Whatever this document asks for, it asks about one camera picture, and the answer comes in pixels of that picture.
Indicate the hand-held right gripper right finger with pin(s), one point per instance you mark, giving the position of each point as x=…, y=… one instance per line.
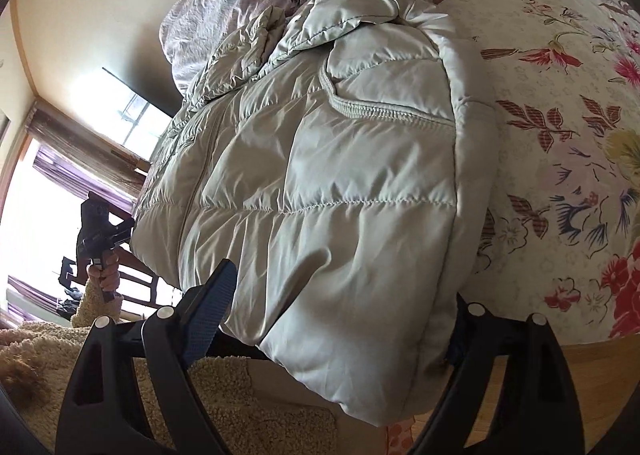
x=482, y=335

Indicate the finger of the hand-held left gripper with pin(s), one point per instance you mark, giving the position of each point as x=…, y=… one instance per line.
x=125, y=227

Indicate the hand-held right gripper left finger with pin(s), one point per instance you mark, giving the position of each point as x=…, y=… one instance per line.
x=210, y=315

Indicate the grey-green puffer jacket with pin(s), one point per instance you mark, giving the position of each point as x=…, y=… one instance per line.
x=320, y=175

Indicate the person's left hand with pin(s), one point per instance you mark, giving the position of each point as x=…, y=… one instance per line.
x=106, y=277

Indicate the dark wooden chair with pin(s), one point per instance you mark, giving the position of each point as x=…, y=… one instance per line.
x=137, y=285

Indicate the purple window curtain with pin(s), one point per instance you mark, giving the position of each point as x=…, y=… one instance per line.
x=75, y=170

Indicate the black flat screen television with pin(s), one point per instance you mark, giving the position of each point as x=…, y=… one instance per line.
x=137, y=102

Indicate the floral bed sheet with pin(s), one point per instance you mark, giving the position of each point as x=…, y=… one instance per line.
x=560, y=100

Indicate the wooden bed frame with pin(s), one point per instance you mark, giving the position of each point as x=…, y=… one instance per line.
x=595, y=375

